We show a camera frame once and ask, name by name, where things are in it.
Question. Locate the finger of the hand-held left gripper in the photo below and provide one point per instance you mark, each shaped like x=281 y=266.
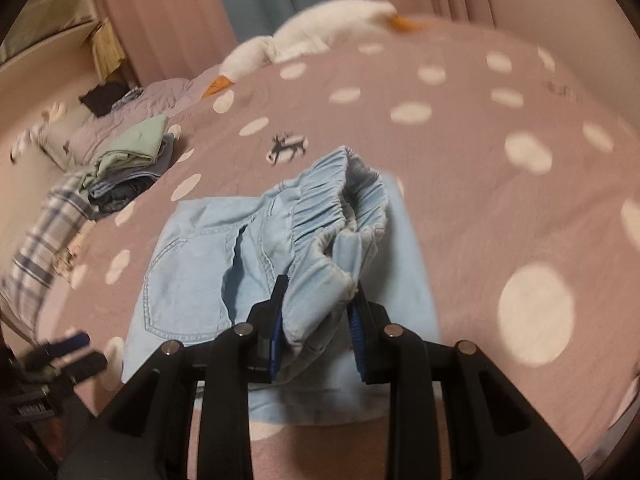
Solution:
x=62 y=342
x=82 y=366

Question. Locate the light blue strawberry pants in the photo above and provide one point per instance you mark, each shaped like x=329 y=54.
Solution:
x=200 y=270

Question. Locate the white shelf board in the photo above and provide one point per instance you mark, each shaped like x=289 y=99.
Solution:
x=50 y=10

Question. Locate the yellow striped hanging cloth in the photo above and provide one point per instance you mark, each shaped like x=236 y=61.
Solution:
x=107 y=50

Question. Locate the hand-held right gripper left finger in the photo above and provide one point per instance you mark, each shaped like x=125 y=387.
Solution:
x=275 y=342

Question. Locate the grey pillow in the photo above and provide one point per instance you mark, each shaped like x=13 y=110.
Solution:
x=56 y=141

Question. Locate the blue plaid shirt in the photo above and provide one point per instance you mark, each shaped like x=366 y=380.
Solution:
x=129 y=99

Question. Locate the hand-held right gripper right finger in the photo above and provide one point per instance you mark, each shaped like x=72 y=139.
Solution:
x=357 y=342

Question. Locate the small white plush toy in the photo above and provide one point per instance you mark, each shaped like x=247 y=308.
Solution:
x=25 y=144
x=55 y=111

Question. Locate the cartoon printed cloth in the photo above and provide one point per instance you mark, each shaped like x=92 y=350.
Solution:
x=75 y=250

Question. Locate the pink polka-dot blanket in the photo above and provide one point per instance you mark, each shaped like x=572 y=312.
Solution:
x=475 y=210

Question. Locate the lilac quilt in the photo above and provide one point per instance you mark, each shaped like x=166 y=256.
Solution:
x=145 y=105

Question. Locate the dark denim folded garment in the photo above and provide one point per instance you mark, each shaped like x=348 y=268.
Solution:
x=115 y=201

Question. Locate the beige padded headboard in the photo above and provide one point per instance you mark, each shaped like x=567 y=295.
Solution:
x=15 y=190

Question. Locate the blue-grey folded garment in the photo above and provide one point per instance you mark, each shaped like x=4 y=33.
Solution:
x=166 y=152

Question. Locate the black garment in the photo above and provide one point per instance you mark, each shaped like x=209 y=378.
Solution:
x=105 y=97

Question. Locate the white goose plush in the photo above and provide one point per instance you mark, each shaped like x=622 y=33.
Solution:
x=320 y=25

